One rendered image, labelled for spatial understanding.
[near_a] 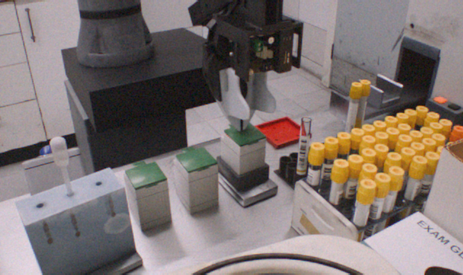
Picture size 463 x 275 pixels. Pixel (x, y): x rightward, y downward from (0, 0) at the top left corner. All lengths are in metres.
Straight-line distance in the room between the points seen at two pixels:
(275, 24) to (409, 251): 0.25
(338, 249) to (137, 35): 0.58
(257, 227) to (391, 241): 0.17
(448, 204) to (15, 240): 0.48
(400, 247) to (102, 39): 0.60
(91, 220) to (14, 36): 1.71
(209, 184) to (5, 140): 1.83
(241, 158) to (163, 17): 2.44
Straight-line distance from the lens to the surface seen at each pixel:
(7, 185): 2.26
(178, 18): 2.96
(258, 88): 0.51
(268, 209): 0.55
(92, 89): 0.70
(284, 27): 0.44
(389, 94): 0.77
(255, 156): 0.54
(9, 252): 0.55
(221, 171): 0.57
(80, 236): 0.45
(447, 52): 0.77
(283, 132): 0.70
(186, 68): 0.75
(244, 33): 0.42
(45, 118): 2.26
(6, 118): 2.24
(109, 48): 0.79
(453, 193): 0.45
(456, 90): 0.77
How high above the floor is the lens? 1.23
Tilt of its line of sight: 31 degrees down
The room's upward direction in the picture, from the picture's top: straight up
